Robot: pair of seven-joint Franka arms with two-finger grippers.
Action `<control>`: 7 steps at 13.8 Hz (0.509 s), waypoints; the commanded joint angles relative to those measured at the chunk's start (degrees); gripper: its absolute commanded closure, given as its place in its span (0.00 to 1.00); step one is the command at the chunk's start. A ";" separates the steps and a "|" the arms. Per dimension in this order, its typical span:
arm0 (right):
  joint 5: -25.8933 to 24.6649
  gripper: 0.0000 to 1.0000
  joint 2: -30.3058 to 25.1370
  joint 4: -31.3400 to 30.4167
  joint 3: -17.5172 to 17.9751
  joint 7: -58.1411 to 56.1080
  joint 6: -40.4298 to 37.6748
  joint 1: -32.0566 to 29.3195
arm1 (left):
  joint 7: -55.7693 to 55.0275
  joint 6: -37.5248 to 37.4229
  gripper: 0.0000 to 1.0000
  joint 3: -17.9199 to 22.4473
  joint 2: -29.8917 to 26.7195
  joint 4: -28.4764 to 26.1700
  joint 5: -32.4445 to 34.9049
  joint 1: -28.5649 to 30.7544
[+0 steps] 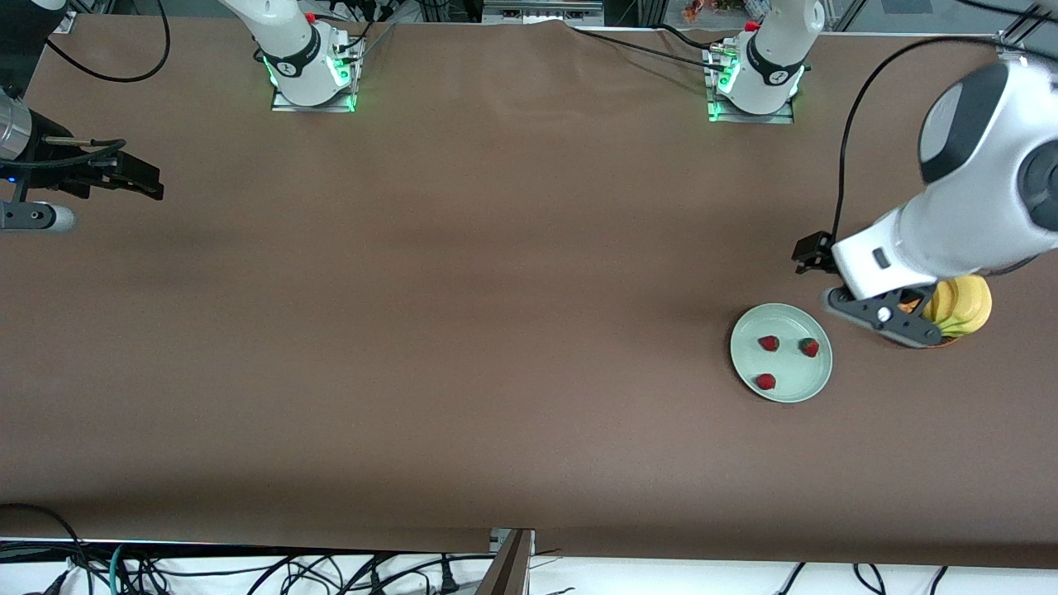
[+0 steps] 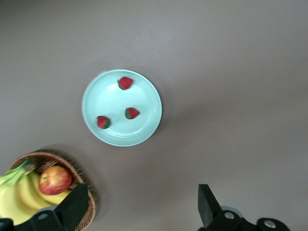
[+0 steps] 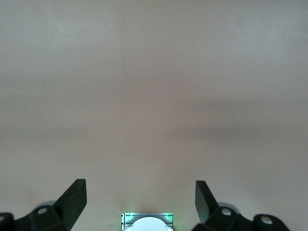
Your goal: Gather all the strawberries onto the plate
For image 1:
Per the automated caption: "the brown table cover sheet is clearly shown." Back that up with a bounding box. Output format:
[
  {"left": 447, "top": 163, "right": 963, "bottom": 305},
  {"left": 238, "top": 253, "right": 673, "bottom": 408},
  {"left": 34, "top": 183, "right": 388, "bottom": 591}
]
[{"left": 0, "top": 15, "right": 1058, "bottom": 571}]

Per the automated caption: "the black cable with plug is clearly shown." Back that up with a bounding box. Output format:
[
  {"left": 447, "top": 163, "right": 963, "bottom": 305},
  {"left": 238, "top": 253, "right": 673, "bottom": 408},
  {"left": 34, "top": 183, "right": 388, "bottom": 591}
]
[{"left": 364, "top": 552, "right": 465, "bottom": 595}]

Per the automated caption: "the black looped floor cable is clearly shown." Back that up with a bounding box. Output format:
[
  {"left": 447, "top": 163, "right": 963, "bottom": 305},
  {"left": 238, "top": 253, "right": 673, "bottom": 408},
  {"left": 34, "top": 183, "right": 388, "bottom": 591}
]
[{"left": 0, "top": 502, "right": 93, "bottom": 595}]

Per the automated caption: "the black base cable bundle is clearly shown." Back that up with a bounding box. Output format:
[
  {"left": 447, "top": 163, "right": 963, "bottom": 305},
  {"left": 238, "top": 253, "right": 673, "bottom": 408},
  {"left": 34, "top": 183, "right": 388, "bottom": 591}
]
[{"left": 314, "top": 0, "right": 396, "bottom": 63}]

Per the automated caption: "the short black base cable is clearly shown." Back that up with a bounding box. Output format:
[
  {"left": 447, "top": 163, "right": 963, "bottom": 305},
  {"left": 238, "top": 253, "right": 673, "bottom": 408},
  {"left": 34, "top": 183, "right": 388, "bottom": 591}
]
[{"left": 655, "top": 23, "right": 716, "bottom": 52}]

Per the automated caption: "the long black base cable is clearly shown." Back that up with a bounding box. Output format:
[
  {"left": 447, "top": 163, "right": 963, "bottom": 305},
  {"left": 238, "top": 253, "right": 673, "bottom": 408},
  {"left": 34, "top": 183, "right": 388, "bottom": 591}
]
[{"left": 570, "top": 27, "right": 727, "bottom": 74}]

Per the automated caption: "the pale green round plate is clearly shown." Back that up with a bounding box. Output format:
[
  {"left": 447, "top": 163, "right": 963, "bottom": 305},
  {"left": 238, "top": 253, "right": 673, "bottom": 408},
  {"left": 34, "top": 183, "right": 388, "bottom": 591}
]
[{"left": 730, "top": 302, "right": 834, "bottom": 404}]

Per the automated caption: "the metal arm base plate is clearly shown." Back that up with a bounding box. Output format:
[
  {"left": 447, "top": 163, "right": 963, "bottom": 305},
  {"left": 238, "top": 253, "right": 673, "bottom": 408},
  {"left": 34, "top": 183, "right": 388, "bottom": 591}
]
[
  {"left": 707, "top": 95, "right": 796, "bottom": 125},
  {"left": 271, "top": 83, "right": 358, "bottom": 112}
]

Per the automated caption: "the grey metal box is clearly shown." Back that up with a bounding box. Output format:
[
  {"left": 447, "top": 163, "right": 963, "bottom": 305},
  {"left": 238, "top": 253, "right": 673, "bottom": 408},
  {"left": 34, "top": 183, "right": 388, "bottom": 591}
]
[{"left": 484, "top": 0, "right": 604, "bottom": 26}]

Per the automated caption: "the orange patterned object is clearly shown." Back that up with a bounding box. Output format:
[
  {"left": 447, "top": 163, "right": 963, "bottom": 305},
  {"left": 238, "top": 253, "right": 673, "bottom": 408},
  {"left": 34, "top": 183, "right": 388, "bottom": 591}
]
[{"left": 684, "top": 0, "right": 745, "bottom": 22}]

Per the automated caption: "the yellow banana bunch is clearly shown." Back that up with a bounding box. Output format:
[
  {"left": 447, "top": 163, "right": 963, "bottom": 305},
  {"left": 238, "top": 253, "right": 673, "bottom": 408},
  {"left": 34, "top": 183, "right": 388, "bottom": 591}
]
[{"left": 922, "top": 274, "right": 993, "bottom": 340}]

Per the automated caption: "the brown wicker basket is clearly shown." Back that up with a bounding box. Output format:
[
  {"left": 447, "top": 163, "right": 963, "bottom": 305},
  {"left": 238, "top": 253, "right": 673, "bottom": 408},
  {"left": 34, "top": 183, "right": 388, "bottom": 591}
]
[{"left": 897, "top": 296, "right": 961, "bottom": 350}]

